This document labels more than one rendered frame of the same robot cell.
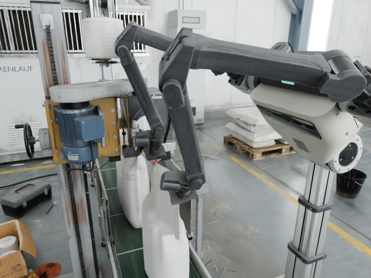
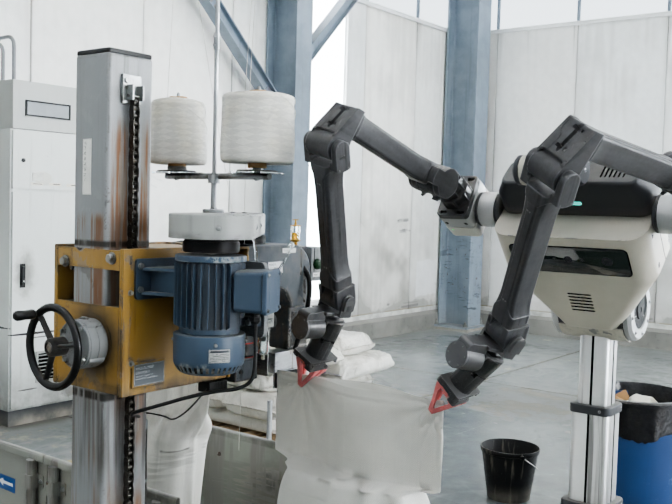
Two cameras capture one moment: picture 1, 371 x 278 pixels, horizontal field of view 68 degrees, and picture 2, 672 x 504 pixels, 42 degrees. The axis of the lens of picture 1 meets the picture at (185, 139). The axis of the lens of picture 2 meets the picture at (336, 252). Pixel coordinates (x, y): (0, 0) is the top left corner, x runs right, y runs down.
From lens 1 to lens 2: 1.33 m
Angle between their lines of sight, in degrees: 34
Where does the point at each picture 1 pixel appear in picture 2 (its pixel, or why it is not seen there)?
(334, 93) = not seen: outside the picture
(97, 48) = (271, 144)
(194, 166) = (523, 311)
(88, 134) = (270, 300)
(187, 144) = (532, 270)
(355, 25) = not seen: hidden behind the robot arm
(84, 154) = (238, 349)
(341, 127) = (655, 255)
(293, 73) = (658, 171)
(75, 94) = (245, 224)
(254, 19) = not seen: hidden behind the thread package
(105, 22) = (285, 101)
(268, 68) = (641, 164)
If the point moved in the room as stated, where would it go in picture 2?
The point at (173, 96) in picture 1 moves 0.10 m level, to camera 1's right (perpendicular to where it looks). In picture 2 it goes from (570, 190) to (609, 192)
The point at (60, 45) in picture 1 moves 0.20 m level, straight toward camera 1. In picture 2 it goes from (143, 137) to (209, 135)
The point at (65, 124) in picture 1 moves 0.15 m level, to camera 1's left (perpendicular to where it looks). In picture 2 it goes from (216, 285) to (144, 287)
